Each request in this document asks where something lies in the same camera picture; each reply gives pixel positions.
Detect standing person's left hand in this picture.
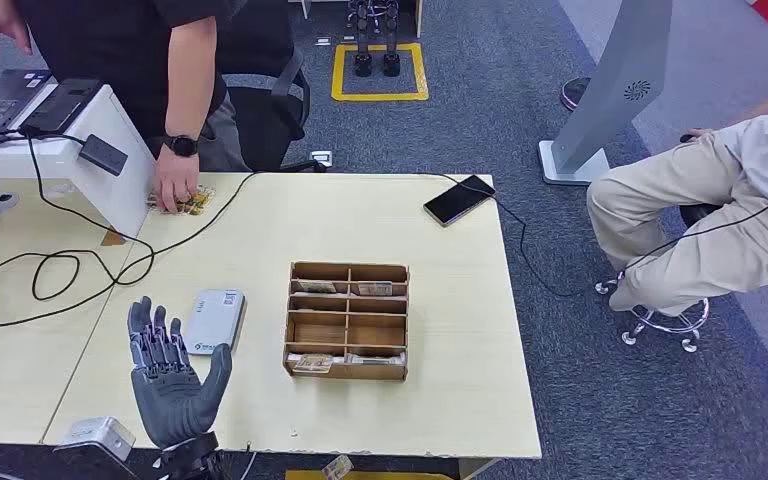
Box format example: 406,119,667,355
152,153,201,215

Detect black office chair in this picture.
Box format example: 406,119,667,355
218,0,329,175

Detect seated person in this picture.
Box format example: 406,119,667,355
585,52,768,318

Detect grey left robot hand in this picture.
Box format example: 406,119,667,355
126,296,234,452

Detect white counter stand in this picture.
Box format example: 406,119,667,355
0,82,158,238

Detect chrome swivel stool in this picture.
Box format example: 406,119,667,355
594,201,723,354

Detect black wristwatch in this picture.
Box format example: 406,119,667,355
161,133,201,159

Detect black power adapter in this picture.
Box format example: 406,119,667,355
78,134,130,178

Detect loose patterned card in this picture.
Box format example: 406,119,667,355
320,455,355,480

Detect yellow floor tape square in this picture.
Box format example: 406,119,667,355
330,42,430,103

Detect grey kiosk stand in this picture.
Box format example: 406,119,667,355
538,0,675,187

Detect standing person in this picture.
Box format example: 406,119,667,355
12,0,253,175

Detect black smartphone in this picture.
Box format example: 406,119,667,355
422,174,497,229

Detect wooden compartment organizer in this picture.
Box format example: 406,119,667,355
282,260,411,383

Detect black phone cable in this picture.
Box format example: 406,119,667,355
415,170,768,299

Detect round floor disc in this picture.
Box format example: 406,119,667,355
559,76,593,113

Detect black tablet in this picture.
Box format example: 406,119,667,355
18,78,104,138

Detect short black cable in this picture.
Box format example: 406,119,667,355
0,129,88,147

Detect black looped cable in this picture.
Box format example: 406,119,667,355
0,129,157,303

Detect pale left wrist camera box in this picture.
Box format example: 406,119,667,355
52,416,138,463

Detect black robot legs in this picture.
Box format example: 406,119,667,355
346,0,403,79

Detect grey card reader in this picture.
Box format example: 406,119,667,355
183,288,247,357

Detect long black desk cable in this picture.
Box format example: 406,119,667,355
0,172,257,335

